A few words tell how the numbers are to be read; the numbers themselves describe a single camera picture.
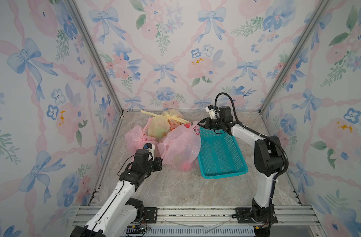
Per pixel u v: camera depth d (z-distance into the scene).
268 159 0.53
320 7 0.69
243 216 0.73
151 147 0.75
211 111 0.88
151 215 0.74
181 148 0.80
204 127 0.87
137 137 0.86
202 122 0.90
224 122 0.78
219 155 0.95
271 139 0.52
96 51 0.86
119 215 0.57
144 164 0.64
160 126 0.97
